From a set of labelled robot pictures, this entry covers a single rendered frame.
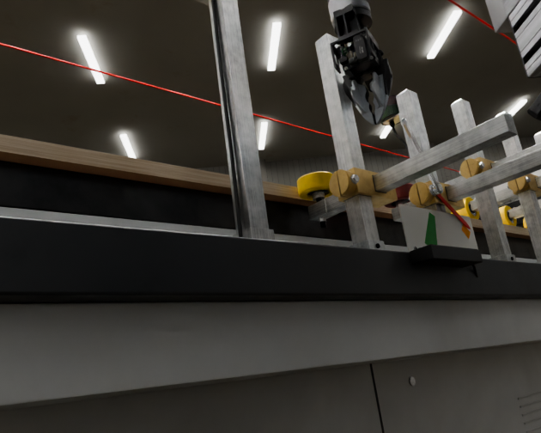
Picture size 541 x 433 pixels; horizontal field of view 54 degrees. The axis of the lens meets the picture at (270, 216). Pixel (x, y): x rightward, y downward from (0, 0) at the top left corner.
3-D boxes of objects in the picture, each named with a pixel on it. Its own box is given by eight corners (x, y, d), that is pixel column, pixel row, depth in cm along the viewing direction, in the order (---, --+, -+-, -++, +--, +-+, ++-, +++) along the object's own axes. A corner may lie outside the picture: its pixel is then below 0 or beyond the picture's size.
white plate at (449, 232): (482, 259, 115) (471, 216, 118) (410, 253, 99) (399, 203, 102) (480, 260, 116) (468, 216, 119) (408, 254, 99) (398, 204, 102)
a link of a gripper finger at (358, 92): (349, 120, 92) (341, 75, 95) (361, 132, 97) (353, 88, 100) (367, 114, 91) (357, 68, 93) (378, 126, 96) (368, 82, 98)
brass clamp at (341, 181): (400, 198, 102) (395, 174, 103) (354, 190, 93) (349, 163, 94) (375, 209, 106) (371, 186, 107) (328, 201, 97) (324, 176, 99)
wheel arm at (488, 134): (520, 139, 82) (513, 115, 83) (509, 135, 79) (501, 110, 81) (321, 225, 112) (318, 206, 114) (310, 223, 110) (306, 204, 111)
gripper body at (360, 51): (333, 72, 94) (322, 15, 97) (351, 91, 101) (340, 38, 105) (374, 55, 90) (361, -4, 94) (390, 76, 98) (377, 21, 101)
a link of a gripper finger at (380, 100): (367, 114, 91) (357, 68, 93) (378, 126, 96) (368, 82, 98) (384, 108, 89) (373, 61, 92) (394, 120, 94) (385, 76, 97)
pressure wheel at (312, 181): (341, 230, 113) (331, 180, 117) (344, 219, 106) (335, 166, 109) (304, 235, 113) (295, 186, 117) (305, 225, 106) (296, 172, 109)
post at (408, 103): (466, 295, 108) (416, 89, 123) (458, 295, 106) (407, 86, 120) (452, 299, 111) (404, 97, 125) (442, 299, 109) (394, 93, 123)
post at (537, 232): (559, 271, 142) (511, 112, 157) (553, 270, 140) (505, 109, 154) (545, 273, 145) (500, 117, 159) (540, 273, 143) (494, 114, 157)
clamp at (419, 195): (465, 207, 118) (460, 186, 120) (431, 200, 110) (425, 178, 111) (443, 216, 122) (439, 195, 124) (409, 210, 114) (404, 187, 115)
